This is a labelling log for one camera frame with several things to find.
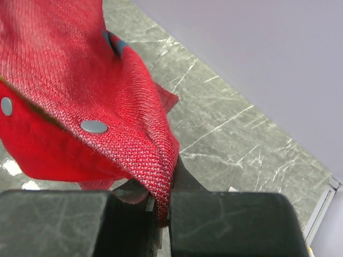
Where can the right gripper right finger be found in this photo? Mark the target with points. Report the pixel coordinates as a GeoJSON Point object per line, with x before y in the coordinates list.
{"type": "Point", "coordinates": [205, 223]}

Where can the aluminium mounting rail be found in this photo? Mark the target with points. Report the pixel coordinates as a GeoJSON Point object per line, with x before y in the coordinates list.
{"type": "Point", "coordinates": [320, 210]}

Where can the red pillowcase grey print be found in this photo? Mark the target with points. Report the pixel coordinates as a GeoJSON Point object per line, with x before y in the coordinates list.
{"type": "Point", "coordinates": [78, 104]}

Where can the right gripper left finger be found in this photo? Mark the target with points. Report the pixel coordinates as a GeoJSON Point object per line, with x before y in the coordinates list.
{"type": "Point", "coordinates": [79, 223]}

